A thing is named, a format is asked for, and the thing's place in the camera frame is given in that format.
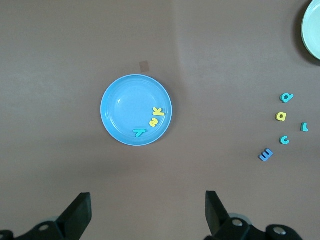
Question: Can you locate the yellow foam letter k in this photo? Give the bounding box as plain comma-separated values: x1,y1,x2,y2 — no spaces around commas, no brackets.
152,107,166,118

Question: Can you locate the blue plate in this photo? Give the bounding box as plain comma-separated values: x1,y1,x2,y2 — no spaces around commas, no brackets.
100,74,173,147

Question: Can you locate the teal foam letter p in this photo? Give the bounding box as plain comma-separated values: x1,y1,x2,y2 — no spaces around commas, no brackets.
279,92,295,104

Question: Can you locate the teal foam letter y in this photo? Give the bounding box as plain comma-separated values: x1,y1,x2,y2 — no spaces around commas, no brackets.
132,128,147,139

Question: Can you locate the blue foam letter E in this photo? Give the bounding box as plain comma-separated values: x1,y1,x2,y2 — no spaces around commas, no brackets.
258,148,274,162

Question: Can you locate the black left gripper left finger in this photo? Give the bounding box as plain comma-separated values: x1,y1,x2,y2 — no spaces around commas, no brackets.
55,192,92,240

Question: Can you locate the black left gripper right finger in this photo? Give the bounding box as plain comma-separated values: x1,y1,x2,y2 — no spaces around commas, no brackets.
203,190,253,240

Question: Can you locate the pale green plate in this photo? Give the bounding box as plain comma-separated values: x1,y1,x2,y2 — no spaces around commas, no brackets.
301,0,320,61

